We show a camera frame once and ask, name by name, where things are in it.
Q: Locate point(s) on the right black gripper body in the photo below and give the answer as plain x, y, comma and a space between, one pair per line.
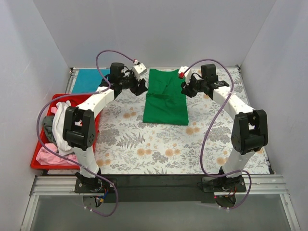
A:
188, 89

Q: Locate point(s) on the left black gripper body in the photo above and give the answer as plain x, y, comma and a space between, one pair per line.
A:
139, 86

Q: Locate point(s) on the green t shirt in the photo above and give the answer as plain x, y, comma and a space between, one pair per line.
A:
165, 104

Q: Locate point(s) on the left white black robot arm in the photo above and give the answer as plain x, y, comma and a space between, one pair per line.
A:
79, 123

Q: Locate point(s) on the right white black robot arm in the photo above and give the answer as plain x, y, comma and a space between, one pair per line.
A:
249, 132

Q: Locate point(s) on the folded teal t shirt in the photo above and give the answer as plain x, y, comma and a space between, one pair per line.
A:
87, 81

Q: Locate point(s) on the floral tablecloth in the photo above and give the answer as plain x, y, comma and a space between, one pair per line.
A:
127, 145

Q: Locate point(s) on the grey garment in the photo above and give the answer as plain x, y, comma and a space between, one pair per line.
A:
51, 131

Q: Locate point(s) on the white garment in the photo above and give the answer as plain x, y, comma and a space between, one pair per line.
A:
58, 127

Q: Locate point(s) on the pink garment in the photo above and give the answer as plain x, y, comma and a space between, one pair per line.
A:
44, 157

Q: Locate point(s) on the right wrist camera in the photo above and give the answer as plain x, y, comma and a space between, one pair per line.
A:
185, 73

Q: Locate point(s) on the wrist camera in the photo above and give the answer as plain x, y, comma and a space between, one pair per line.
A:
185, 73
138, 69

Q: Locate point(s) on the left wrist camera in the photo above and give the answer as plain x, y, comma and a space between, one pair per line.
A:
138, 69

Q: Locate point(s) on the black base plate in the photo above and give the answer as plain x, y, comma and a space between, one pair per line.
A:
172, 188

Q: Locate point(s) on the aluminium rail frame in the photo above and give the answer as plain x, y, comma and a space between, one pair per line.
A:
66, 185

